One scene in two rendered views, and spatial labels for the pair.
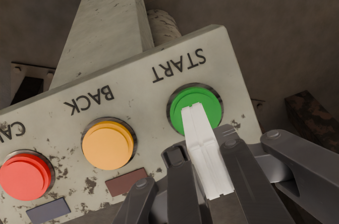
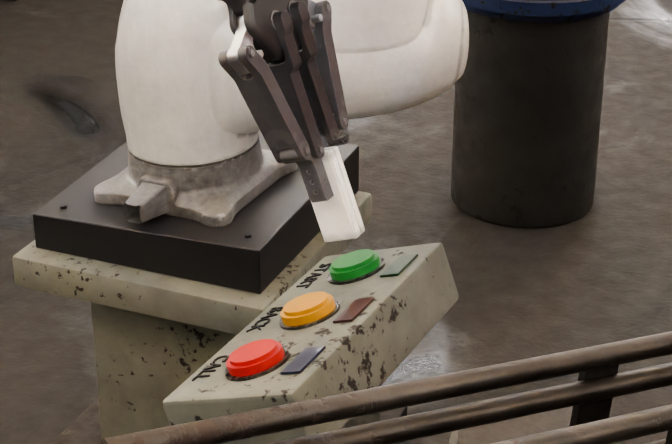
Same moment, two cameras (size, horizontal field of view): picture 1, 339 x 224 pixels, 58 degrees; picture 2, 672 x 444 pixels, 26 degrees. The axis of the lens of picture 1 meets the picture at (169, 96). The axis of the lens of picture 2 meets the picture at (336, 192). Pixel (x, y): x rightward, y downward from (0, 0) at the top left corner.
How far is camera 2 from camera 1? 1.11 m
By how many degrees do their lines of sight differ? 87
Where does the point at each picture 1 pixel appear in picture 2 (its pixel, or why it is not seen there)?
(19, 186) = (253, 352)
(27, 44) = not seen: outside the picture
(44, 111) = (234, 343)
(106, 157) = (310, 303)
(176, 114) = (337, 266)
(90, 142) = (288, 309)
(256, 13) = not seen: outside the picture
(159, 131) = (343, 289)
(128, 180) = (352, 308)
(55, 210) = (307, 353)
